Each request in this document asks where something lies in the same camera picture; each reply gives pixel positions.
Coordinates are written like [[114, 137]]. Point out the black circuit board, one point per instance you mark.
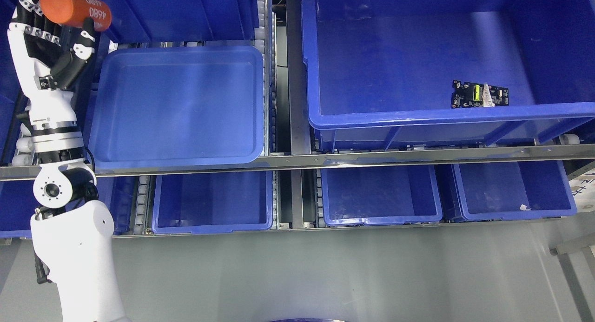
[[471, 95]]

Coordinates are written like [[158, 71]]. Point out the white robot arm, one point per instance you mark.
[[71, 228]]

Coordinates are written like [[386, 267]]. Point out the orange cylindrical capacitor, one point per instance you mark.
[[74, 12]]

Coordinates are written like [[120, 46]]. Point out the blue bin lower middle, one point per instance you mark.
[[393, 195]]

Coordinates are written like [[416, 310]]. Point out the blue bin top left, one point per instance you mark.
[[152, 21]]

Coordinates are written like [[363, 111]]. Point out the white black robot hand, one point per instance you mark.
[[48, 59]]

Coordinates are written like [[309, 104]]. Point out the large blue bin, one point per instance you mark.
[[380, 72]]

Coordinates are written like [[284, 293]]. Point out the metal shelf rail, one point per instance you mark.
[[283, 162]]

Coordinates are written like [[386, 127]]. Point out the blue bin lower right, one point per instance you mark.
[[505, 191]]

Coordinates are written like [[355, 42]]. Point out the blue bin lower middle-left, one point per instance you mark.
[[213, 203]]

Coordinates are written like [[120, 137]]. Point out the blue bin lower far left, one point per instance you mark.
[[17, 204]]

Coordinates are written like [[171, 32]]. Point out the blue shallow tray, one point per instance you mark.
[[166, 107]]

